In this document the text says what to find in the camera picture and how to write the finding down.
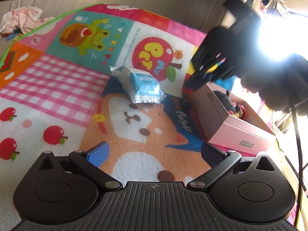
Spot hanging clothes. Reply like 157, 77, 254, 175
255, 0, 292, 20

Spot pink cardboard box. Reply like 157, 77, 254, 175
185, 80, 277, 156

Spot black plush toy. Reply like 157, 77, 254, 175
213, 90, 238, 114

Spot person's right hand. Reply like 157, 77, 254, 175
241, 54, 308, 116

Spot pink clothes heap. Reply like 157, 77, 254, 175
0, 5, 56, 38

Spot black cable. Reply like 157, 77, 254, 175
290, 101, 305, 225

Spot grey sofa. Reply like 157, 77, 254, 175
0, 0, 227, 58

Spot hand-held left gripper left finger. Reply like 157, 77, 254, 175
36, 141, 123, 191

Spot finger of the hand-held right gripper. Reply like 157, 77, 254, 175
215, 56, 238, 80
192, 63, 218, 83

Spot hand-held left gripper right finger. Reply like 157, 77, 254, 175
187, 141, 276, 191

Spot colourful cartoon play mat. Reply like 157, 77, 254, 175
0, 3, 289, 222

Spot blue tissue pack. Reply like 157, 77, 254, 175
110, 66, 167, 104

